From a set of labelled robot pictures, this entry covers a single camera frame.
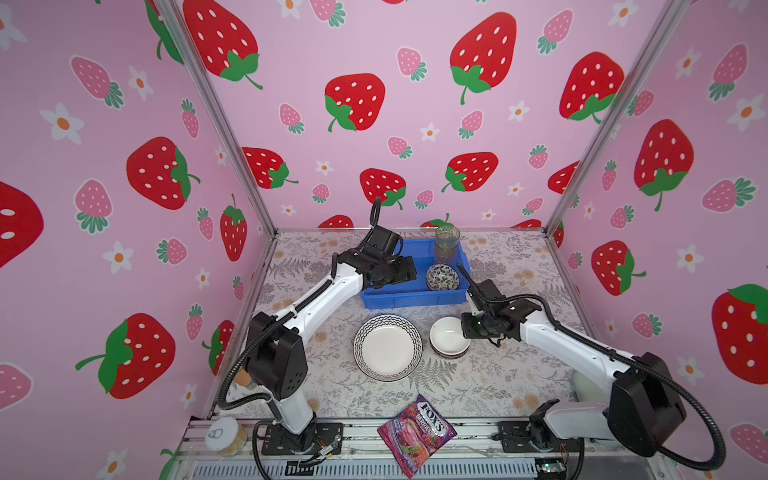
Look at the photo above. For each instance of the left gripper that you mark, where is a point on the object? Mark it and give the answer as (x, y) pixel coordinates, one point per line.
(405, 271)

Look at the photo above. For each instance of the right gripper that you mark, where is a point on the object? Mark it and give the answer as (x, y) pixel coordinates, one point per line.
(466, 331)

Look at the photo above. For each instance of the white bowl with orange outside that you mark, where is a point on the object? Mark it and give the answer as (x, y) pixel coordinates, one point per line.
(446, 335)

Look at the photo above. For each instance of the purple striped bowl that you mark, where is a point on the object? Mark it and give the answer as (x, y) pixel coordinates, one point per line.
(450, 356)

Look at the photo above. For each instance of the yellow transparent cup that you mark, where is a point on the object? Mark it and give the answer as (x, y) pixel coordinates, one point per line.
(445, 251)

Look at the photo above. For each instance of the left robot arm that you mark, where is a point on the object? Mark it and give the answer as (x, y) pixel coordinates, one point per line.
(273, 365)

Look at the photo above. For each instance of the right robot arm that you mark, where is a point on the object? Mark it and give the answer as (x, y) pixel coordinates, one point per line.
(644, 406)

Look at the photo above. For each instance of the blue plastic bin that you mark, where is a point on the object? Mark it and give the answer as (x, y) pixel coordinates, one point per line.
(415, 293)

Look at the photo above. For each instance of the white plate with patterned rim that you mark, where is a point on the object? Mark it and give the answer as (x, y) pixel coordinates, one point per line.
(388, 348)

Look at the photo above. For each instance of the purple Fox's candy bag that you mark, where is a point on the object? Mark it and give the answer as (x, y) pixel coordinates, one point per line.
(416, 434)

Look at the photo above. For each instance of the pale green oblong case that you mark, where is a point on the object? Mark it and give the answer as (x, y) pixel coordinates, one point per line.
(586, 390)

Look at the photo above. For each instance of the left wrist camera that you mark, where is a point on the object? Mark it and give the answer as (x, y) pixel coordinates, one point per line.
(382, 243)

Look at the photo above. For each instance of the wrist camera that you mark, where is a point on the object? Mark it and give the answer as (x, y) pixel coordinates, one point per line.
(382, 243)
(486, 297)

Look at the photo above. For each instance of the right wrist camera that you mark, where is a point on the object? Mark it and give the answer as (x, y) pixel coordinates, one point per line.
(486, 297)

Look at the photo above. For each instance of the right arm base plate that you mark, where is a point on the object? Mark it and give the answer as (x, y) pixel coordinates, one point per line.
(521, 436)

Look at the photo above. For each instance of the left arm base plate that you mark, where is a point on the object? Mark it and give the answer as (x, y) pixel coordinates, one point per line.
(278, 441)

